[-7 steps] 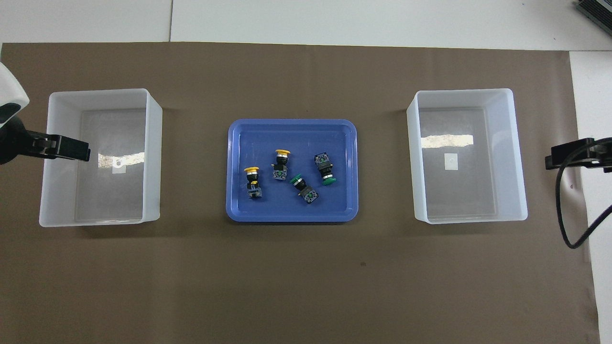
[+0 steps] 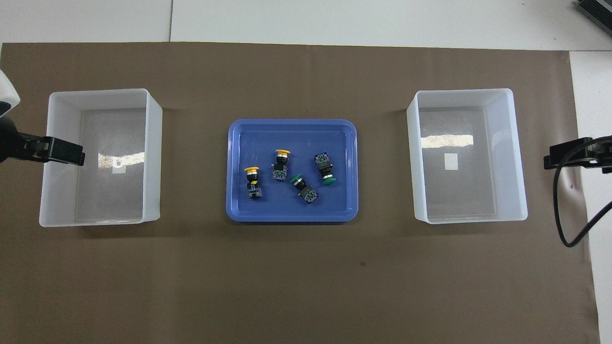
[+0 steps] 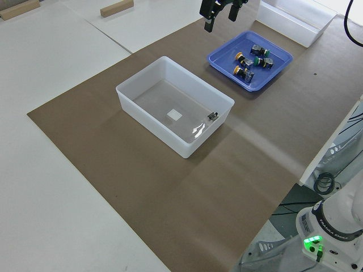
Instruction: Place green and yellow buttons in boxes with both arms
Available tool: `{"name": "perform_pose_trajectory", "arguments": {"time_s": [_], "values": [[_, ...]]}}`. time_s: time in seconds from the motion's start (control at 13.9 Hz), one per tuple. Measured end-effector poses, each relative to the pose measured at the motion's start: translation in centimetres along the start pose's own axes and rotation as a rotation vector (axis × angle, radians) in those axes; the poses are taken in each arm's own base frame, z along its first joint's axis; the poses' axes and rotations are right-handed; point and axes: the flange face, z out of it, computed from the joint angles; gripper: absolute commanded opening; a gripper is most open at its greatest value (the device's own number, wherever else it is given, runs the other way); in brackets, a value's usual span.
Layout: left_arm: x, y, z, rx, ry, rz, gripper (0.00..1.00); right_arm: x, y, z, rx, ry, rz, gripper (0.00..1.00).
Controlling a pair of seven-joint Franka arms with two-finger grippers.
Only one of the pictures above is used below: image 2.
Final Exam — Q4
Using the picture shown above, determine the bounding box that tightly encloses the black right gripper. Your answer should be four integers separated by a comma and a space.
544, 135, 612, 173

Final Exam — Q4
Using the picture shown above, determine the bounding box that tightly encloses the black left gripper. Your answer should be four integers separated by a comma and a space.
0, 116, 86, 166

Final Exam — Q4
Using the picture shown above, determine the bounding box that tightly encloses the yellow push button switch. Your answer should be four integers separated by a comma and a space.
273, 149, 291, 181
244, 166, 263, 200

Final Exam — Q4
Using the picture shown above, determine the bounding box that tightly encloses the green push button switch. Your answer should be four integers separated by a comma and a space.
289, 173, 320, 205
314, 152, 337, 186

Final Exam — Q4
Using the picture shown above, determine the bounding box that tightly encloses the translucent white plastic box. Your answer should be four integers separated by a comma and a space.
39, 88, 163, 227
406, 88, 528, 224

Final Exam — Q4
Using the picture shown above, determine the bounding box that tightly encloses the grey ribbed metal device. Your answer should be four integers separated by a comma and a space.
575, 0, 612, 30

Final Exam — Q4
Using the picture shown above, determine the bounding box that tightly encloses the blue plastic tray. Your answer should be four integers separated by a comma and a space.
226, 118, 359, 223

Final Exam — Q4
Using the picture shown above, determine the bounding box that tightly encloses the brown paper table mat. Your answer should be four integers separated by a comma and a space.
0, 42, 601, 344

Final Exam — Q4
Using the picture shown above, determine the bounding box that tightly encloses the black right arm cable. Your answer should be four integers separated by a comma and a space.
553, 139, 612, 248

